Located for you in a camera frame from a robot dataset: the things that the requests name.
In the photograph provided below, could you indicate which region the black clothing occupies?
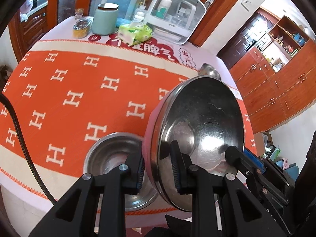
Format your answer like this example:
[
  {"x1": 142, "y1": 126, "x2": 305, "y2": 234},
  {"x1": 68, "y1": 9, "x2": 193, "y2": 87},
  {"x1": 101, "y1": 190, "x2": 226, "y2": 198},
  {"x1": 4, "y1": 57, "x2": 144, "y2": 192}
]
[{"x1": 146, "y1": 213, "x2": 195, "y2": 237}]

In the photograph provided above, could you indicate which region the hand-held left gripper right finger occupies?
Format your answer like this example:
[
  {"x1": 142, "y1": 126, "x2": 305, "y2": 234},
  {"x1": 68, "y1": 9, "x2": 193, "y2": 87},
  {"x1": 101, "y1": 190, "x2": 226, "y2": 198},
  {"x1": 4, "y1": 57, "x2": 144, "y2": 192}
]
[{"x1": 170, "y1": 140, "x2": 288, "y2": 237}]

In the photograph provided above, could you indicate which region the red printed table cover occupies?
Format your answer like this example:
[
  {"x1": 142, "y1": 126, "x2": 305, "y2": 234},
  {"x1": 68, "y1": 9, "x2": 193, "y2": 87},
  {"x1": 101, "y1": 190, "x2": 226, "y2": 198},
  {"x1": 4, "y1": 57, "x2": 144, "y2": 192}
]
[{"x1": 0, "y1": 16, "x2": 244, "y2": 230}]

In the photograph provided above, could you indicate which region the white pill bottle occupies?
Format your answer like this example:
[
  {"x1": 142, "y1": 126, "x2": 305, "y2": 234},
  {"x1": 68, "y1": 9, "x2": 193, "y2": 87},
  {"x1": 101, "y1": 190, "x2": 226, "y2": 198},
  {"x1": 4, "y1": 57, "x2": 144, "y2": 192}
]
[{"x1": 133, "y1": 11, "x2": 147, "y2": 26}]

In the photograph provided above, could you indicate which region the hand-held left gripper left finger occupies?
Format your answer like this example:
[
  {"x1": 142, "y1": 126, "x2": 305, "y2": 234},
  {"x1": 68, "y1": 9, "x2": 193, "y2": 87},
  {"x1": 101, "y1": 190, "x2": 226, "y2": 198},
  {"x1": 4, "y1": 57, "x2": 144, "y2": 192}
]
[{"x1": 28, "y1": 142, "x2": 146, "y2": 237}]

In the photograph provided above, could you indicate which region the dark wooden door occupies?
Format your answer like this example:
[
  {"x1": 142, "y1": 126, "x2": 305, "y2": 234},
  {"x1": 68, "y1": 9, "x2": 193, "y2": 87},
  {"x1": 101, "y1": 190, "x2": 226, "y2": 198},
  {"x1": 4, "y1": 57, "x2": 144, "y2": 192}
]
[{"x1": 218, "y1": 8, "x2": 275, "y2": 68}]

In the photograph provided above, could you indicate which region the mint green canister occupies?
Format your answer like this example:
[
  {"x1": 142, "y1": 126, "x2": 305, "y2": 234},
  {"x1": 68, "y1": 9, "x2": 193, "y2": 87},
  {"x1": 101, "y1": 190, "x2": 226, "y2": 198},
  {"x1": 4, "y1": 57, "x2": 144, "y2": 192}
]
[{"x1": 92, "y1": 3, "x2": 119, "y2": 35}]

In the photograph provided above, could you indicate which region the green tissue pack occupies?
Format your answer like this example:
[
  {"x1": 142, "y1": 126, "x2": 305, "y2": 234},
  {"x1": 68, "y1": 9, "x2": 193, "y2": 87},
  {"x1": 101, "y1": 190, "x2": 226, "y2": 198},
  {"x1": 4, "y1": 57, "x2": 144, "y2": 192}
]
[{"x1": 117, "y1": 21, "x2": 153, "y2": 45}]

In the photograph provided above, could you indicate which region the wooden wall cabinet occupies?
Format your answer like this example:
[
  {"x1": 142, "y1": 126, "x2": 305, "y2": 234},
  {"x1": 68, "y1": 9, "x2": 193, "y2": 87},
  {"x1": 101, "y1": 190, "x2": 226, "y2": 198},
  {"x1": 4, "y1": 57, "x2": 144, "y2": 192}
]
[{"x1": 228, "y1": 15, "x2": 316, "y2": 132}]

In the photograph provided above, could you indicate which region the pink steel bowl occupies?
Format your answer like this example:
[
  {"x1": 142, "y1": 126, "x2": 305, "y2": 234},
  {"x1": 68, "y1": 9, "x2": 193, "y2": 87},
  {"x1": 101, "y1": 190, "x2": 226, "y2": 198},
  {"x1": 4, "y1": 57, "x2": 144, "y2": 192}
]
[{"x1": 144, "y1": 76, "x2": 245, "y2": 213}]

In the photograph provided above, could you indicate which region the white sterilizer cabinet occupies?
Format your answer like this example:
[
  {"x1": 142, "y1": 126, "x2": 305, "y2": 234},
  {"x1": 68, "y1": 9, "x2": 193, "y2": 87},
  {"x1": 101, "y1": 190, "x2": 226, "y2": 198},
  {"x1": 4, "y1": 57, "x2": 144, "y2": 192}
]
[{"x1": 144, "y1": 0, "x2": 207, "y2": 45}]

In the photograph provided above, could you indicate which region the cardboard box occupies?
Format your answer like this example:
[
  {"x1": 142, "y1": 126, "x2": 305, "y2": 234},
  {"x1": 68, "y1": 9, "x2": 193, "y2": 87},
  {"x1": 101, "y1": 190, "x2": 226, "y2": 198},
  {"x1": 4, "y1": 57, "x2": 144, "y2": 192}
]
[{"x1": 253, "y1": 131, "x2": 272, "y2": 156}]

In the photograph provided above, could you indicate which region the large steel bowl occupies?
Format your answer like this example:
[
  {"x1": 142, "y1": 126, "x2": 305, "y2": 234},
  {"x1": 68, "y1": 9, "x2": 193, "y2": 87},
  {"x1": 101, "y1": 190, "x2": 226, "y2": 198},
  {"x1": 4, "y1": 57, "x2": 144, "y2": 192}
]
[{"x1": 84, "y1": 133, "x2": 160, "y2": 212}]

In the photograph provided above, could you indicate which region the small steel bowl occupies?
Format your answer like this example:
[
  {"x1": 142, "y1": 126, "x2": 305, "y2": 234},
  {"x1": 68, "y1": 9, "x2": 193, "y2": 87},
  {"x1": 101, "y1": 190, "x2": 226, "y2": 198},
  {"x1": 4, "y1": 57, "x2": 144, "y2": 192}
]
[{"x1": 199, "y1": 64, "x2": 222, "y2": 80}]

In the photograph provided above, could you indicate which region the wooden kitchen cabinet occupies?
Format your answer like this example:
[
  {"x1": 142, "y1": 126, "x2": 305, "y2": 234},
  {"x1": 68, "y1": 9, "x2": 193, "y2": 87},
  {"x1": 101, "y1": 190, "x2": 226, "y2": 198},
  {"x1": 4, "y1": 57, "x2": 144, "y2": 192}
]
[{"x1": 8, "y1": 0, "x2": 53, "y2": 55}]

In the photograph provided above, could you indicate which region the black cable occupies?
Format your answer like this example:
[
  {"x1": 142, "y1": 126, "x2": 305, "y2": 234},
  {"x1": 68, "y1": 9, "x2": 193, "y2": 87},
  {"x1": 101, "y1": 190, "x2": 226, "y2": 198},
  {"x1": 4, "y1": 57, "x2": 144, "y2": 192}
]
[{"x1": 0, "y1": 94, "x2": 57, "y2": 206}]

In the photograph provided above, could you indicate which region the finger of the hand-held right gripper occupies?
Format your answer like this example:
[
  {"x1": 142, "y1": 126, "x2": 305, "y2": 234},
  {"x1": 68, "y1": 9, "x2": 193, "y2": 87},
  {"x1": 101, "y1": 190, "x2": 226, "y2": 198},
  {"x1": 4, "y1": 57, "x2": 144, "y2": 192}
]
[
  {"x1": 225, "y1": 146, "x2": 266, "y2": 185},
  {"x1": 244, "y1": 149, "x2": 266, "y2": 172}
]

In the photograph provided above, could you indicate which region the glass jar with yellow contents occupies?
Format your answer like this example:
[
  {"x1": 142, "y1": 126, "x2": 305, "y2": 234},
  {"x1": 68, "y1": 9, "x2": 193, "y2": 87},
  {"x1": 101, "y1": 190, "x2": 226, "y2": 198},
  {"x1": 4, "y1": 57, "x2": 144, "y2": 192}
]
[{"x1": 72, "y1": 18, "x2": 92, "y2": 39}]

